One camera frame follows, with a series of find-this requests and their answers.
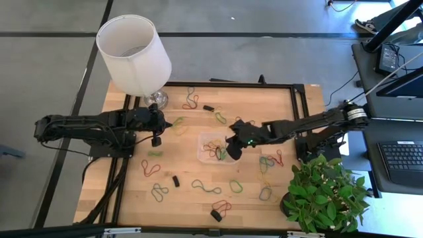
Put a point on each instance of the black keyboard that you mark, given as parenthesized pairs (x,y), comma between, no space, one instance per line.
(403,158)

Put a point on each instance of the black stand pole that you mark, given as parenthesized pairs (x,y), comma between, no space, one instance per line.
(393,23)

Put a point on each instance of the teal rubber band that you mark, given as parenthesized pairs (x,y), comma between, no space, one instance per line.
(261,162)
(158,189)
(205,188)
(189,90)

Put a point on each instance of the potted green plant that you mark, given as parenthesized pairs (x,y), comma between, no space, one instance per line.
(317,198)

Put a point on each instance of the dark grey desk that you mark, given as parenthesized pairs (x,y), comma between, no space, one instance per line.
(373,99)
(373,132)

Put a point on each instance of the clear plastic bin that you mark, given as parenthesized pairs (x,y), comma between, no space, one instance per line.
(206,137)

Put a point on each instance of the silver metal bracket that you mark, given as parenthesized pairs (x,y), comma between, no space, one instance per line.
(122,230)
(304,234)

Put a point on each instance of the person's shoe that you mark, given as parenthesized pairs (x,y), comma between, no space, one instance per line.
(365,25)

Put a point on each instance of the thin yellow rubber band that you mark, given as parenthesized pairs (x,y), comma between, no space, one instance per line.
(262,180)
(218,108)

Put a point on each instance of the black flat bar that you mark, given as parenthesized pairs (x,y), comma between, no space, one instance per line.
(223,80)

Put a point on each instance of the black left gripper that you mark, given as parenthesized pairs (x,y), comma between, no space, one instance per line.
(148,120)

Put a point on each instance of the black power adapter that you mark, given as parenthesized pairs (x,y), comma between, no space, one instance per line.
(386,59)

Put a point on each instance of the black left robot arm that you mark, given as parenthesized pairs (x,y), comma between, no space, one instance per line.
(82,125)

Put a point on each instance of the light green rubber band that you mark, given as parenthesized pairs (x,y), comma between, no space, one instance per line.
(155,154)

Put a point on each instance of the black loop bracket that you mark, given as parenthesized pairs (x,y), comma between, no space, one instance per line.
(262,79)

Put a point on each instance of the white shade table lamp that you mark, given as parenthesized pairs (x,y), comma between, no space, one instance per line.
(132,59)

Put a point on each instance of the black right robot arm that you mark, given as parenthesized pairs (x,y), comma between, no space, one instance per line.
(297,124)

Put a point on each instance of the person's leg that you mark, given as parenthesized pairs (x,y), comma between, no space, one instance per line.
(383,20)

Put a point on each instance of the red rubber band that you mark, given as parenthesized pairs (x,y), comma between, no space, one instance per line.
(280,162)
(220,202)
(252,122)
(206,147)
(151,170)
(190,96)

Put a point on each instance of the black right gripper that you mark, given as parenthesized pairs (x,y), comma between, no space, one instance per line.
(248,134)

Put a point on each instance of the dark computer monitor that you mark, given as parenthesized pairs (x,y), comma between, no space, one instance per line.
(406,86)

